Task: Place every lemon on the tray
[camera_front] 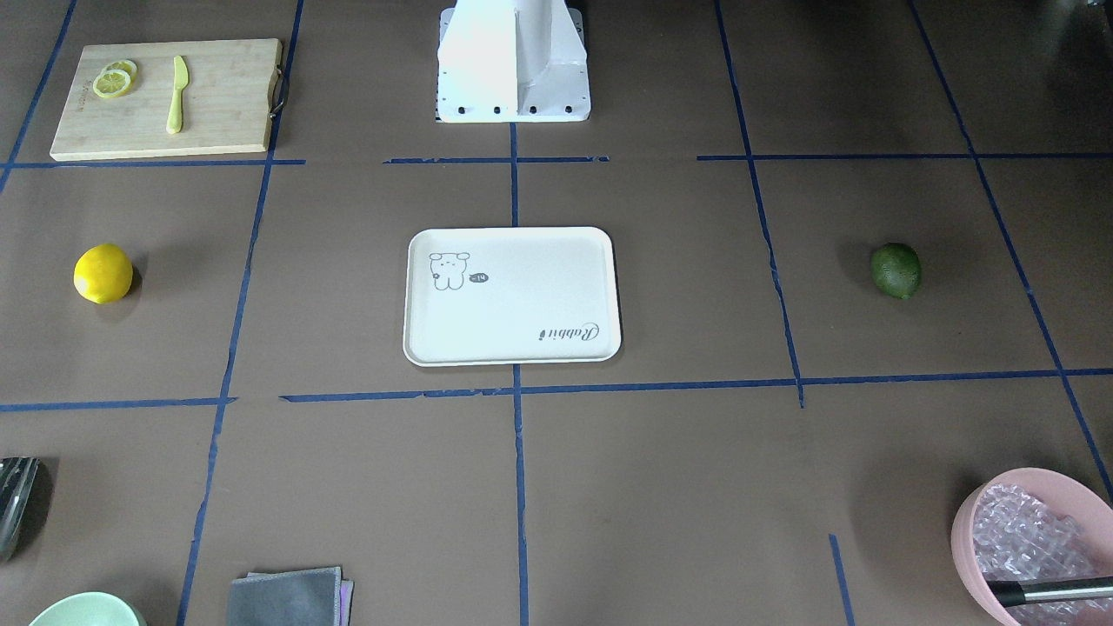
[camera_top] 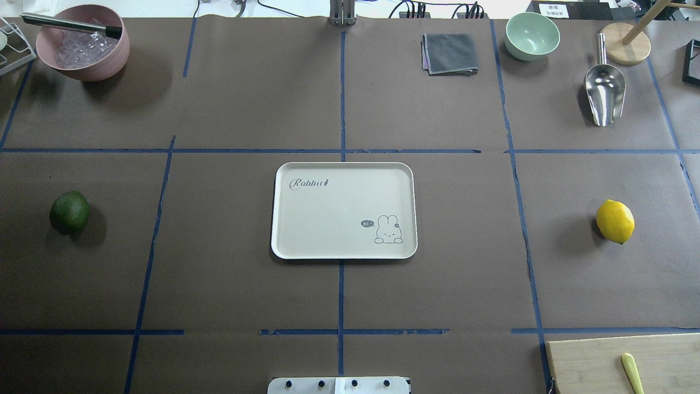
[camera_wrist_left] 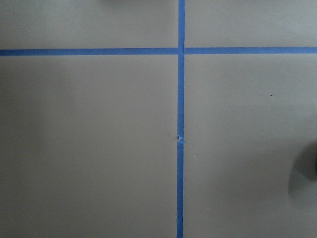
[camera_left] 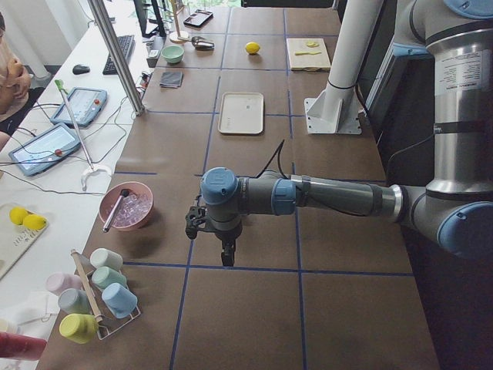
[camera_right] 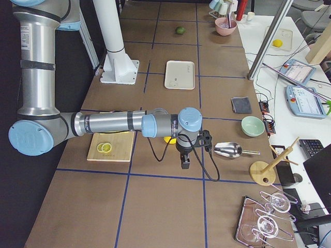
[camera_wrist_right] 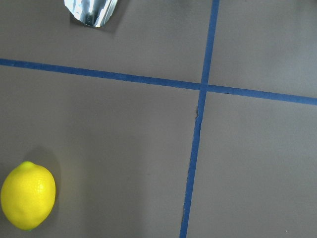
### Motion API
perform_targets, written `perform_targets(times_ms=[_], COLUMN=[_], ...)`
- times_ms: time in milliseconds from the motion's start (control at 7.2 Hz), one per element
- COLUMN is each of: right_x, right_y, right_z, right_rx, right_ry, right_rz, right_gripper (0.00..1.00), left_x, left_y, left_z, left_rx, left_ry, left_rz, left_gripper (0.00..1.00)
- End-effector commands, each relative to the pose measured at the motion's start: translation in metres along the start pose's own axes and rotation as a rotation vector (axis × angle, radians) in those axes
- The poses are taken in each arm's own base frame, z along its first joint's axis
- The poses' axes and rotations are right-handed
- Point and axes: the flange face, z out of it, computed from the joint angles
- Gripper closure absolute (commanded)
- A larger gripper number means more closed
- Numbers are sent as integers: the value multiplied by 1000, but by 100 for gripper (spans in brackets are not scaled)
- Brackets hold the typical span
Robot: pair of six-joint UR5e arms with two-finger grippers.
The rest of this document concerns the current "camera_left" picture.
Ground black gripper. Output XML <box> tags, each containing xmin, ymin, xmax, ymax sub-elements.
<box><xmin>209</xmin><ymin>216</ymin><xmax>243</xmax><ymax>267</ymax></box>

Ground yellow lemon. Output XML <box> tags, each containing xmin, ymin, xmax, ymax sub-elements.
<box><xmin>245</xmin><ymin>42</ymin><xmax>260</xmax><ymax>56</ymax></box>
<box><xmin>9</xmin><ymin>207</ymin><xmax>29</xmax><ymax>225</ymax></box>

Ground cream rabbit tray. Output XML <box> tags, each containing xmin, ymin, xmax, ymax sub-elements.
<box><xmin>218</xmin><ymin>92</ymin><xmax>264</xmax><ymax>136</ymax></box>

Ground pink bowl with ice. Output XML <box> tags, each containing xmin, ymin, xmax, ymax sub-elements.
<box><xmin>99</xmin><ymin>181</ymin><xmax>154</xmax><ymax>231</ymax></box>

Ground blue pastel cup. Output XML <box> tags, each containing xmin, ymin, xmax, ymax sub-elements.
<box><xmin>102</xmin><ymin>283</ymin><xmax>138</xmax><ymax>318</ymax></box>

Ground metal tongs in bowl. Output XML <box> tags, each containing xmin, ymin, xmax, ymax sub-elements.
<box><xmin>102</xmin><ymin>189</ymin><xmax>130</xmax><ymax>233</ymax></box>

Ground mint pastel cup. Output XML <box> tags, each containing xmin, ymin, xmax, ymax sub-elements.
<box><xmin>91</xmin><ymin>266</ymin><xmax>127</xmax><ymax>291</ymax></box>

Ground white pastel cup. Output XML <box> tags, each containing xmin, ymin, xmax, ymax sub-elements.
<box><xmin>89</xmin><ymin>248</ymin><xmax>123</xmax><ymax>271</ymax></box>

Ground grey pastel cup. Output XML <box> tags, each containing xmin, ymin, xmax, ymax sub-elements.
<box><xmin>58</xmin><ymin>288</ymin><xmax>91</xmax><ymax>315</ymax></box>

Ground yellow pastel cup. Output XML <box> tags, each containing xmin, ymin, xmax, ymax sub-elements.
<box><xmin>59</xmin><ymin>313</ymin><xmax>99</xmax><ymax>344</ymax></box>

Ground pink pastel cup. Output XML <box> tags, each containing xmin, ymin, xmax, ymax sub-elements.
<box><xmin>45</xmin><ymin>272</ymin><xmax>82</xmax><ymax>296</ymax></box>

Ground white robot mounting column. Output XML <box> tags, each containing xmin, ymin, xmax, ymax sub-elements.
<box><xmin>304</xmin><ymin>0</ymin><xmax>384</xmax><ymax>134</ymax></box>

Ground grey folded cloth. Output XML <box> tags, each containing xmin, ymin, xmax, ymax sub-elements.
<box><xmin>159</xmin><ymin>72</ymin><xmax>183</xmax><ymax>88</ymax></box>

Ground far teach pendant tablet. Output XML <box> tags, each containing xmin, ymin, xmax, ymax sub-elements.
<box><xmin>49</xmin><ymin>87</ymin><xmax>108</xmax><ymax>128</ymax></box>

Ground teach pendant tablet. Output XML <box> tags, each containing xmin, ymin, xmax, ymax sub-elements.
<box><xmin>49</xmin><ymin>87</ymin><xmax>108</xmax><ymax>128</ymax></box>
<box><xmin>8</xmin><ymin>123</ymin><xmax>81</xmax><ymax>177</ymax></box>

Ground mint green bowl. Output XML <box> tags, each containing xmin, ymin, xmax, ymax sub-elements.
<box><xmin>161</xmin><ymin>45</ymin><xmax>184</xmax><ymax>64</ymax></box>

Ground near teach pendant tablet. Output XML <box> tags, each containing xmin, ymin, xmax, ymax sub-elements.
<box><xmin>8</xmin><ymin>123</ymin><xmax>81</xmax><ymax>177</ymax></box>

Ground metal scoop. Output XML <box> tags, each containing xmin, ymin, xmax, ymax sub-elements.
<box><xmin>190</xmin><ymin>36</ymin><xmax>215</xmax><ymax>51</ymax></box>

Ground white side cutting board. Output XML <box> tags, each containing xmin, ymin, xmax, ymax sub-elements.
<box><xmin>1</xmin><ymin>203</ymin><xmax>49</xmax><ymax>278</ymax></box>

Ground wooden cutting board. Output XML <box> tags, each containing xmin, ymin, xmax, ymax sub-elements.
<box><xmin>286</xmin><ymin>38</ymin><xmax>331</xmax><ymax>71</ymax></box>

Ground yellow lemon on side board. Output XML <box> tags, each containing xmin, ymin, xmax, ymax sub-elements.
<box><xmin>9</xmin><ymin>207</ymin><xmax>29</xmax><ymax>225</ymax></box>

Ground wooden banana stand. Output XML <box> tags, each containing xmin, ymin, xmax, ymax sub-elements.
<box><xmin>169</xmin><ymin>0</ymin><xmax>191</xmax><ymax>43</ymax></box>

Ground black keyboard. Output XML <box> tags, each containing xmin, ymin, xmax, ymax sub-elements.
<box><xmin>102</xmin><ymin>35</ymin><xmax>136</xmax><ymax>76</ymax></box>

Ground red bottle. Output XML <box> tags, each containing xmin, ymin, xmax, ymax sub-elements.
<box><xmin>1</xmin><ymin>319</ymin><xmax>47</xmax><ymax>361</ymax></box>

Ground black computer mouse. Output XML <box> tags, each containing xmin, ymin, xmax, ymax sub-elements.
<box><xmin>72</xmin><ymin>64</ymin><xmax>90</xmax><ymax>76</ymax></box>

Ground white grabber stick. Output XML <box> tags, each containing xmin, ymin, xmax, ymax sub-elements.
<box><xmin>55</xmin><ymin>79</ymin><xmax>112</xmax><ymax>192</ymax></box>

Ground person in beige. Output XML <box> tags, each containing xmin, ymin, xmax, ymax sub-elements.
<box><xmin>1</xmin><ymin>15</ymin><xmax>31</xmax><ymax>136</ymax></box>

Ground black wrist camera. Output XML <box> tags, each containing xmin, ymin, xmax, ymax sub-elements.
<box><xmin>185</xmin><ymin>206</ymin><xmax>212</xmax><ymax>240</ymax></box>

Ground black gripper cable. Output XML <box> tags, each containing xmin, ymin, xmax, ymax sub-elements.
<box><xmin>258</xmin><ymin>139</ymin><xmax>293</xmax><ymax>180</ymax></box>

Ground wire cup rack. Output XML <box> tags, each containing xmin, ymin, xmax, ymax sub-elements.
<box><xmin>71</xmin><ymin>250</ymin><xmax>142</xmax><ymax>340</ymax></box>

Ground aluminium frame post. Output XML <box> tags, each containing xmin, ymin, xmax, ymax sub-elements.
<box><xmin>88</xmin><ymin>0</ymin><xmax>145</xmax><ymax>116</ymax></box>

